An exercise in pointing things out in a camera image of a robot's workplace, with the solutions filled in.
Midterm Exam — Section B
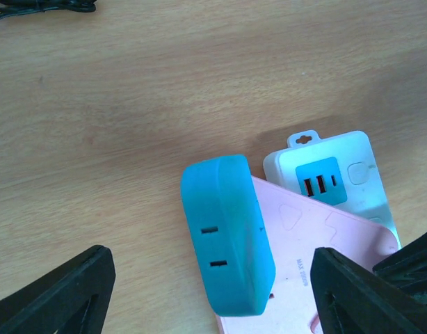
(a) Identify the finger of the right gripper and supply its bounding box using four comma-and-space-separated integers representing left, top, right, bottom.
373, 232, 427, 306

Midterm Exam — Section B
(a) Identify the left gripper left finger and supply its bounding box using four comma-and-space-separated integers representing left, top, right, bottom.
0, 245, 115, 333

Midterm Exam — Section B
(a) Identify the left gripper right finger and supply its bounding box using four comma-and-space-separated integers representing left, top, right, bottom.
310, 247, 427, 333

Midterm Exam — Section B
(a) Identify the pink triangular socket adapter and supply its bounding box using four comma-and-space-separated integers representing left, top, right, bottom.
217, 177, 401, 334

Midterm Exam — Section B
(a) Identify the white power strip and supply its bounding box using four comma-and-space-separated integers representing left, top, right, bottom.
263, 129, 399, 238

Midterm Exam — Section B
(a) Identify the teal oval plug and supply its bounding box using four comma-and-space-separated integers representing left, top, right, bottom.
180, 154, 275, 317

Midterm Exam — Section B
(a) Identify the black charger with cable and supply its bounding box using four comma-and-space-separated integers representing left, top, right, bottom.
0, 0, 96, 19

